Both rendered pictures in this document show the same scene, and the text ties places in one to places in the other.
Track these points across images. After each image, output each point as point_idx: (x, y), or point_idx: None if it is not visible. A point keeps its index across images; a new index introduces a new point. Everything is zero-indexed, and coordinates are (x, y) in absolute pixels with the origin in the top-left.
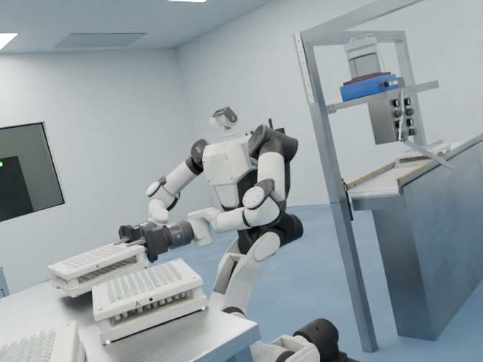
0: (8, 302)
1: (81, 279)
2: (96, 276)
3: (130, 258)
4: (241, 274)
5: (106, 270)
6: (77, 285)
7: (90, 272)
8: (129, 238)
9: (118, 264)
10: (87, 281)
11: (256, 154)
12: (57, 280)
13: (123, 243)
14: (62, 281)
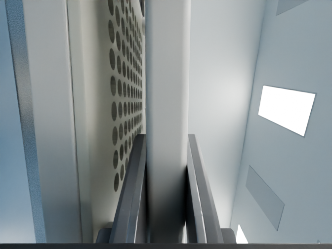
0: None
1: (140, 54)
2: (136, 15)
3: (95, 37)
4: None
5: (130, 32)
6: (144, 17)
7: (136, 88)
8: (211, 233)
9: (118, 26)
10: (139, 15)
11: None
12: (144, 128)
13: (186, 154)
14: (143, 105)
